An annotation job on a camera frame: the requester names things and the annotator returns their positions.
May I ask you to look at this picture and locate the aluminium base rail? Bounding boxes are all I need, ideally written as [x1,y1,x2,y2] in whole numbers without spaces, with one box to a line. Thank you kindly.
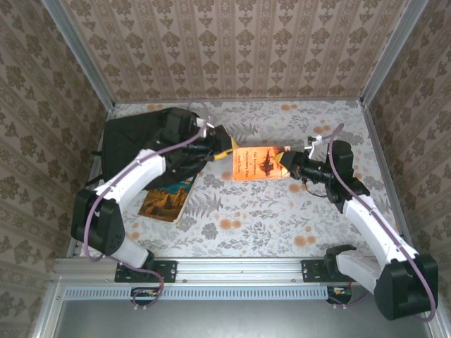
[52,256,431,284]

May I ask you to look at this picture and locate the aluminium table side rail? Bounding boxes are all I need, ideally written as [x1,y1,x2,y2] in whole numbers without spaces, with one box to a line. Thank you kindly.
[66,105,119,260]
[361,101,417,257]

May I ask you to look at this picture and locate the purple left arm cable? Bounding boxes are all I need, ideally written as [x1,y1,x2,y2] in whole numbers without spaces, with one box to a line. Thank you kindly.
[82,101,212,314]

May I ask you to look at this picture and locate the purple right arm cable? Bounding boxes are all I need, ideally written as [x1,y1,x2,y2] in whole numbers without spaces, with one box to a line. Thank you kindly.
[326,123,436,323]

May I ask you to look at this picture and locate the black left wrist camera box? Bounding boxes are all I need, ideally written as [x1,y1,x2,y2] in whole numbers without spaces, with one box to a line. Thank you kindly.
[162,108,200,141]

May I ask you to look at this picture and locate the slotted grey cable duct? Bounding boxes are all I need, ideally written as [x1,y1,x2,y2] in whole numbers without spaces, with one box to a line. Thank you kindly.
[64,285,332,301]

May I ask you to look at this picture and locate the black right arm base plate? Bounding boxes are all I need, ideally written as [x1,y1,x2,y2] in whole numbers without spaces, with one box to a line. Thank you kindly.
[301,259,334,284]

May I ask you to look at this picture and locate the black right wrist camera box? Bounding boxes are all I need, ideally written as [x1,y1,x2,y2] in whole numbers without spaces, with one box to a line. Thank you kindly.
[327,139,356,177]

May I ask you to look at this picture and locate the teal geography paperback book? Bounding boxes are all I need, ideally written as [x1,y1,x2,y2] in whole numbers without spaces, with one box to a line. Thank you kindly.
[137,175,197,226]

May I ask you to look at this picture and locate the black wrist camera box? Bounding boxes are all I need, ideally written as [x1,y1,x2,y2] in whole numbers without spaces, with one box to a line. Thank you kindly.
[162,108,200,141]
[327,139,356,177]

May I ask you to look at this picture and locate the black backpack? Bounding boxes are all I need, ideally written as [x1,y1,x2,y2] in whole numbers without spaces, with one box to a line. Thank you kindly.
[92,108,212,193]

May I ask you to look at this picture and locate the orange Huckleberry Finn book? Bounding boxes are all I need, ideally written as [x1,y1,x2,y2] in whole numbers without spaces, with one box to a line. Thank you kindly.
[231,144,293,183]

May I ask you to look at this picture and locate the floral table cover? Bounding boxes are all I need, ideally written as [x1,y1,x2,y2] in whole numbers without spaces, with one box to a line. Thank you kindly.
[80,100,402,258]

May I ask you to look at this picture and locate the grey metal panel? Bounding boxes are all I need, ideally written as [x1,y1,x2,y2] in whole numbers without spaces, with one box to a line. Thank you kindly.
[33,283,443,338]

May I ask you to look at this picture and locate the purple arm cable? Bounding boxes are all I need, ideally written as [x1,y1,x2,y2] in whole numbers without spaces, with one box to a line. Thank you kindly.
[326,123,436,323]
[82,101,212,314]

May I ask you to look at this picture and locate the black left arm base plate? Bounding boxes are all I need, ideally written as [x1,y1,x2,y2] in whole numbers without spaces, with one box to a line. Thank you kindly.
[115,259,177,284]

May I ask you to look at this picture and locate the aluminium corner post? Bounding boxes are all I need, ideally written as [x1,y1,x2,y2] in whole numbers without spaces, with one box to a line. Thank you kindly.
[41,0,117,111]
[359,0,430,106]

